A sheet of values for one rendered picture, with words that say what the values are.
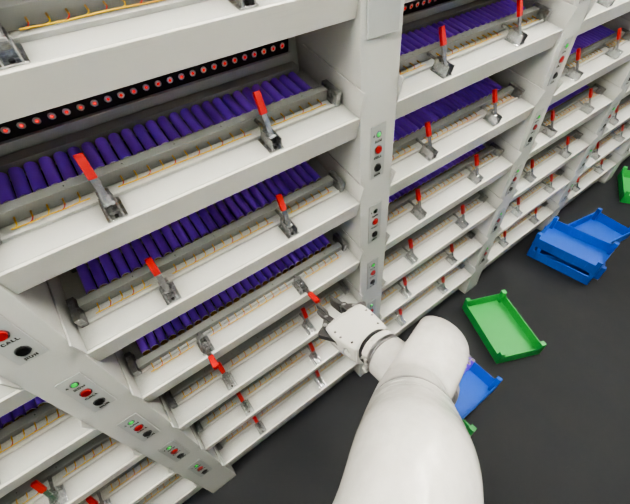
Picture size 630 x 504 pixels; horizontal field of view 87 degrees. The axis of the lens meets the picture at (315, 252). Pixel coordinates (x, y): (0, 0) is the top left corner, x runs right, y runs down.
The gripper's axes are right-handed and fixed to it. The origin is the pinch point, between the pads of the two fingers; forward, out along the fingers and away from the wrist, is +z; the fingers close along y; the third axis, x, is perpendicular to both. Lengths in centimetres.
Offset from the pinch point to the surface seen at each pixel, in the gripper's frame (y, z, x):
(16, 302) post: -43, 2, 32
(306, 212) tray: 5.6, 9.6, 19.5
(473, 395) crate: 47, -5, -80
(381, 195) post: 24.3, 5.9, 16.0
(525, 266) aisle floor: 126, 21, -77
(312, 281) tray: 3.1, 12.6, -1.0
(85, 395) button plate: -48.0, 7.1, 9.0
